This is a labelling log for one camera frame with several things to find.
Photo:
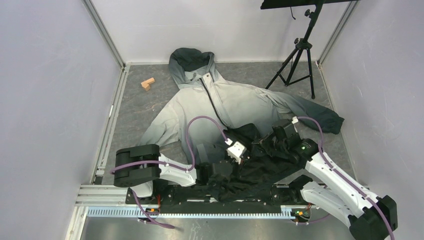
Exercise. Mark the grey gradient hooded jacket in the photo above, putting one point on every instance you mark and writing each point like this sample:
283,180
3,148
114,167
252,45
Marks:
206,103

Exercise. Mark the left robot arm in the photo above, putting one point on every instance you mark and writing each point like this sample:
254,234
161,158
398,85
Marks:
137,168

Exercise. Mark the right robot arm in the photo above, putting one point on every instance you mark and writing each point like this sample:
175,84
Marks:
366,215

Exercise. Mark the orange wooden block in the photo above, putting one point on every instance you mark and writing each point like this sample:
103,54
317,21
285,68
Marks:
146,84

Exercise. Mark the black tripod stand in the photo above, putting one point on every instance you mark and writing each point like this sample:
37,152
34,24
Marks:
301,45

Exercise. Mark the black panel on tripod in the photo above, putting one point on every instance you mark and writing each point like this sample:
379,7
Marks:
276,4

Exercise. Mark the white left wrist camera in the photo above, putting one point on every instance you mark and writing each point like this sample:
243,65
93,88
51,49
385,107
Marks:
235,150

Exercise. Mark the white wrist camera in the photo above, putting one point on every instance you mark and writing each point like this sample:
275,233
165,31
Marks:
294,120
235,150

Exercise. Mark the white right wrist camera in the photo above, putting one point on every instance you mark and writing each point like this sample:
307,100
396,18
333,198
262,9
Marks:
294,120

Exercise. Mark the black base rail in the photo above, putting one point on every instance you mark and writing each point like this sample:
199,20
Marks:
174,202

